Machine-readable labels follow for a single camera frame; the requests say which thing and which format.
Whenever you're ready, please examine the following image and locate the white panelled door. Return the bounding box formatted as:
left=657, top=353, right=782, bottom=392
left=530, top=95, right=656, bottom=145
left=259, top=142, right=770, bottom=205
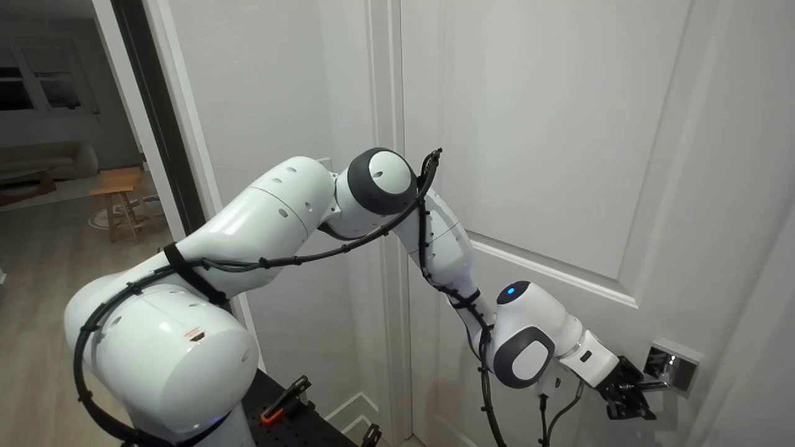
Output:
left=401, top=0, right=795, bottom=447

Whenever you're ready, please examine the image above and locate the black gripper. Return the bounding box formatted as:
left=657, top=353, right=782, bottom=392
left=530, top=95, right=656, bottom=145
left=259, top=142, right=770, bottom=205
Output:
left=595, top=355, right=658, bottom=422

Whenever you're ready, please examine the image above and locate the dark wooden coffee table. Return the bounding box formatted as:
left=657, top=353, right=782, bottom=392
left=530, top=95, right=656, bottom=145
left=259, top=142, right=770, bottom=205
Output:
left=0, top=170, right=58, bottom=208

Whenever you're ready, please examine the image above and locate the round patterned rug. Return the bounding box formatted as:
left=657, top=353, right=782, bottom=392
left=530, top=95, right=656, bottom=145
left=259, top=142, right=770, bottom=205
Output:
left=87, top=195, right=168, bottom=232

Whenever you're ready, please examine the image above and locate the chrome door lever handle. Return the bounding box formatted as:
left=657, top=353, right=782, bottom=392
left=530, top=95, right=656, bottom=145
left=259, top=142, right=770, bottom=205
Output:
left=634, top=338, right=704, bottom=398

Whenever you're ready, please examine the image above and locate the black clamp with orange tip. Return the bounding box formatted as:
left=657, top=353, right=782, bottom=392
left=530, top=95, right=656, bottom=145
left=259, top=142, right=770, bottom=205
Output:
left=260, top=374, right=312, bottom=425

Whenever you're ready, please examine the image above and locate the window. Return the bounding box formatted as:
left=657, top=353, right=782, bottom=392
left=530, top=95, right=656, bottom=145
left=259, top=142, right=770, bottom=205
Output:
left=0, top=42, right=100, bottom=114

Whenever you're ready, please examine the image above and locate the beige sofa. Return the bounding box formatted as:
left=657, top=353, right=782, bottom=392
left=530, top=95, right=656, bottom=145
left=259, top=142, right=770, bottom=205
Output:
left=0, top=142, right=100, bottom=182

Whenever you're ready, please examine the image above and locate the wooden stool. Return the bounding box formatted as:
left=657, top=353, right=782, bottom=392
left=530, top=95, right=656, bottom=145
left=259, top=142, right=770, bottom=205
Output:
left=89, top=166, right=148, bottom=244

